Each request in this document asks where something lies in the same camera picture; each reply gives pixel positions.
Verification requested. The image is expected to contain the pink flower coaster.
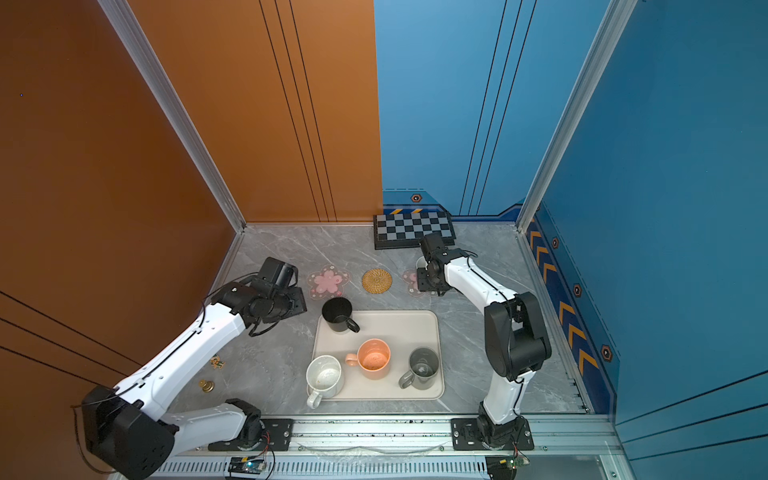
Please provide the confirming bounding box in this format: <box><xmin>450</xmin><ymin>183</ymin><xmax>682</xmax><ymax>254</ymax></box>
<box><xmin>401</xmin><ymin>270</ymin><xmax>422</xmax><ymax>297</ymax></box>
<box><xmin>307</xmin><ymin>265</ymin><xmax>350</xmax><ymax>300</ymax></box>

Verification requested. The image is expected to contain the woven rattan coaster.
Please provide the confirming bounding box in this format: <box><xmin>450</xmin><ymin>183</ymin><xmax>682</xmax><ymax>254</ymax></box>
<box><xmin>361</xmin><ymin>268</ymin><xmax>393</xmax><ymax>294</ymax></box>

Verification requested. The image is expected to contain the black mug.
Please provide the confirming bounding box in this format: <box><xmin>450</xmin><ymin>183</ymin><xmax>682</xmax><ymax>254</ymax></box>
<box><xmin>321</xmin><ymin>297</ymin><xmax>360</xmax><ymax>333</ymax></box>

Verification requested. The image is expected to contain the orange pink mug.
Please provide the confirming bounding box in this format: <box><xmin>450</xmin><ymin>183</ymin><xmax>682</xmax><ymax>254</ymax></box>
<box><xmin>345</xmin><ymin>338</ymin><xmax>391</xmax><ymax>380</ymax></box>

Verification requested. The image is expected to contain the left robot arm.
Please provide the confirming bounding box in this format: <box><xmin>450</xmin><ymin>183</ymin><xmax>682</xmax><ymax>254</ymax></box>
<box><xmin>73</xmin><ymin>279</ymin><xmax>307</xmax><ymax>479</ymax></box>

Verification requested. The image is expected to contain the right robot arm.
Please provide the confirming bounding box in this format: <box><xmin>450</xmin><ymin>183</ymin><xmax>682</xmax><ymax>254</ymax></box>
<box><xmin>417</xmin><ymin>252</ymin><xmax>552</xmax><ymax>451</ymax></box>

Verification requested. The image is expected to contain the folded checkerboard box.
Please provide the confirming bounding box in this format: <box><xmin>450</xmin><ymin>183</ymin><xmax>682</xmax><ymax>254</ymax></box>
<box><xmin>373</xmin><ymin>210</ymin><xmax>456</xmax><ymax>250</ymax></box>

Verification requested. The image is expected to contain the cream serving tray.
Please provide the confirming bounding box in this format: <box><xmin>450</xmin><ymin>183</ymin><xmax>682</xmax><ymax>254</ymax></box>
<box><xmin>312</xmin><ymin>310</ymin><xmax>445</xmax><ymax>402</ymax></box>

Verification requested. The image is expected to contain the grey green mug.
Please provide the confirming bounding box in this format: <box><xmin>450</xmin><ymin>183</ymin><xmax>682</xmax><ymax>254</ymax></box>
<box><xmin>398</xmin><ymin>347</ymin><xmax>440</xmax><ymax>390</ymax></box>

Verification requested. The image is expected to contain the small brass bell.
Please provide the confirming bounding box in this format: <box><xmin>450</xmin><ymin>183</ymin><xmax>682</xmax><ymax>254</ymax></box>
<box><xmin>199</xmin><ymin>380</ymin><xmax>215</xmax><ymax>393</ymax></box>

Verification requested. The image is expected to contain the white mug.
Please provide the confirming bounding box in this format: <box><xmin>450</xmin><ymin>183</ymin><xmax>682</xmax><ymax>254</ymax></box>
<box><xmin>305</xmin><ymin>355</ymin><xmax>344</xmax><ymax>409</ymax></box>

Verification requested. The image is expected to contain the green circuit board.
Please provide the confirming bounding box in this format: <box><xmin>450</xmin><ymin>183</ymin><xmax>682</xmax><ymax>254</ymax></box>
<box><xmin>227</xmin><ymin>456</ymin><xmax>267</xmax><ymax>479</ymax></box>

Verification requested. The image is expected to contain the right small circuit board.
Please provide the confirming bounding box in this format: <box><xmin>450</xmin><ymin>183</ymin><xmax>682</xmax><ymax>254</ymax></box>
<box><xmin>485</xmin><ymin>455</ymin><xmax>530</xmax><ymax>480</ymax></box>

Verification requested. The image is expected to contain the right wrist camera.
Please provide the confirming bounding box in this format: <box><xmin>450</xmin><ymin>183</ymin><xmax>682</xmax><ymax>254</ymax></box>
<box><xmin>420</xmin><ymin>233</ymin><xmax>447</xmax><ymax>262</ymax></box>

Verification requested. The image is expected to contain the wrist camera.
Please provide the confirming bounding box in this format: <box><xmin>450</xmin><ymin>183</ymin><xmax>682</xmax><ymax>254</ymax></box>
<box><xmin>256</xmin><ymin>257</ymin><xmax>298</xmax><ymax>290</ymax></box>
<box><xmin>420</xmin><ymin>233</ymin><xmax>447</xmax><ymax>262</ymax></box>

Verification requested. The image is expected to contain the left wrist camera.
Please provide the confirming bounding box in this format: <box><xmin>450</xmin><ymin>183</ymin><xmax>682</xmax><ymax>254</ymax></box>
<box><xmin>256</xmin><ymin>257</ymin><xmax>298</xmax><ymax>290</ymax></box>

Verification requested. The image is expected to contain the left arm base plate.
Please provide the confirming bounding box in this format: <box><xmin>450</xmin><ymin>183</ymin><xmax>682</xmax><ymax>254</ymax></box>
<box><xmin>207</xmin><ymin>418</ymin><xmax>294</xmax><ymax>453</ymax></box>

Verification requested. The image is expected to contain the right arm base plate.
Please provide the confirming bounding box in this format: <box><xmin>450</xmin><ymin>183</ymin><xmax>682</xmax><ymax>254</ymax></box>
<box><xmin>450</xmin><ymin>416</ymin><xmax>535</xmax><ymax>451</ymax></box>

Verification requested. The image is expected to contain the aluminium front rail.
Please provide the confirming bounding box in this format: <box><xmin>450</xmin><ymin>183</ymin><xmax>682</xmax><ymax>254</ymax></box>
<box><xmin>119</xmin><ymin>412</ymin><xmax>625</xmax><ymax>458</ymax></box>

